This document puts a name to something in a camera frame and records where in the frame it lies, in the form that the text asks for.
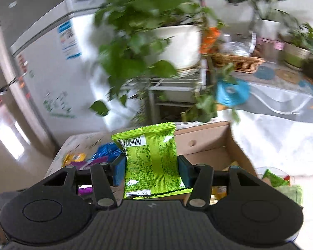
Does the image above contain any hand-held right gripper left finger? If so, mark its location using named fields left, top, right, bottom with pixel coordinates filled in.
left=43, top=156, right=127, bottom=210

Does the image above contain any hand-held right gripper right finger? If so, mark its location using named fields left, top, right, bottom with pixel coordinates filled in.
left=177, top=155, right=261, bottom=211

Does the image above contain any cardboard box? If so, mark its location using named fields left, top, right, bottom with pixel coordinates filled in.
left=172, top=121, right=259, bottom=206

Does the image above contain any light blue snack packet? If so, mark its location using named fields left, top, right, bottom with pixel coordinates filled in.
left=90, top=142, right=125, bottom=163

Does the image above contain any purple snack packet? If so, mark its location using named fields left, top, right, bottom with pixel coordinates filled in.
left=69, top=159, right=113, bottom=197

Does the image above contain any yellow snack packet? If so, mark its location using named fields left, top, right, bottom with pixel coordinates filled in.
left=62, top=153, right=86, bottom=168

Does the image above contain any white metal plant rack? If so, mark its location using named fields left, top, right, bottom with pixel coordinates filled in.
left=145, top=59, right=212, bottom=125

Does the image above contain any blue round object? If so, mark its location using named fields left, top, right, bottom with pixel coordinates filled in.
left=215, top=79, right=251, bottom=107

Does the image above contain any white refrigerator with green print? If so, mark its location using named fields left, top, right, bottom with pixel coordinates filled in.
left=0, top=0, right=149, bottom=157

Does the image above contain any grey tablecloth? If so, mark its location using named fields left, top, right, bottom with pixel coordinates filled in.
left=231, top=68, right=313, bottom=126

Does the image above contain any wicker basket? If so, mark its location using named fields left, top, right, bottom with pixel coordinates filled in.
left=209, top=52, right=267, bottom=74

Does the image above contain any large white plant pot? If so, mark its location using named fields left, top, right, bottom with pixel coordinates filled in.
left=146, top=24, right=203, bottom=71

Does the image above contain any teal round coaster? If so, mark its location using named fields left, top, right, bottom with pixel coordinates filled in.
left=254, top=66, right=276, bottom=80

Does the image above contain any orange plastic item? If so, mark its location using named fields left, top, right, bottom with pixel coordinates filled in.
left=200, top=27, right=221, bottom=54

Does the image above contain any clear plastic bag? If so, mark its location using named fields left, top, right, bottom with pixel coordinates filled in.
left=221, top=33, right=251, bottom=57

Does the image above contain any brown round coaster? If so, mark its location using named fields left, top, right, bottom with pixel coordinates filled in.
left=278, top=70, right=299, bottom=84

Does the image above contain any trailing green pothos plant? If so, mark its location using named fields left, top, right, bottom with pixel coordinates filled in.
left=89, top=0, right=241, bottom=125

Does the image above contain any small plant in striped pot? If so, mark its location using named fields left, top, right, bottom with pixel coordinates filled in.
left=284, top=23, right=313, bottom=69

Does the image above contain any tall leafy potted plant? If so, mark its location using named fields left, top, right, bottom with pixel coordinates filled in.
left=225, top=0, right=298, bottom=41

